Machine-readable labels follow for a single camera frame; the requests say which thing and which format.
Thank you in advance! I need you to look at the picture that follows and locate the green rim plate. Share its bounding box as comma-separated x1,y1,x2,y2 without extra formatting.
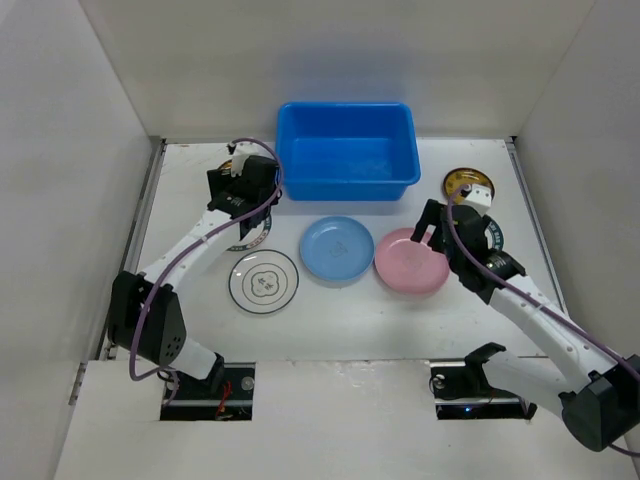
484,220,505,251
228,215,272,252

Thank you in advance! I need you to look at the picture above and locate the pink plate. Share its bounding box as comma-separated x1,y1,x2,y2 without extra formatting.
374,228,450,295

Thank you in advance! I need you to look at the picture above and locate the white plate with flower emblem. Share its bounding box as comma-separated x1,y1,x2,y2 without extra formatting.
228,249,300,315

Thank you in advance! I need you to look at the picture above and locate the light blue plate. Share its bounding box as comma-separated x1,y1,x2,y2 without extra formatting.
299,216,375,284

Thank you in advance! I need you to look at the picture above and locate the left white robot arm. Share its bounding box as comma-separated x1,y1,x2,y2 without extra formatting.
107,154,283,396

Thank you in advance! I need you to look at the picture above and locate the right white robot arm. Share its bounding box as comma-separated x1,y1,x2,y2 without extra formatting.
410,199,639,452

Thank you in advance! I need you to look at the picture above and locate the blue plastic bin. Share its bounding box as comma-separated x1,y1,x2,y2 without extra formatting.
276,102,421,202

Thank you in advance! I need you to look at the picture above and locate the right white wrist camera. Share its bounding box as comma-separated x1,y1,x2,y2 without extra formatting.
462,184,492,216

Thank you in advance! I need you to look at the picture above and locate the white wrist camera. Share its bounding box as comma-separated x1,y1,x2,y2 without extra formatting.
462,184,492,216
227,142,258,177

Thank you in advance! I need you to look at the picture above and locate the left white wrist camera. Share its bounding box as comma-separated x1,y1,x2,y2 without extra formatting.
227,142,258,177

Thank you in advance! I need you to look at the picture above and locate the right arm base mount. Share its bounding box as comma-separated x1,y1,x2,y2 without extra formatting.
429,360,537,421

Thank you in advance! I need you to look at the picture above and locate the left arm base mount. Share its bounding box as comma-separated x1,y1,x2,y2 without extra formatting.
159,363,256,422

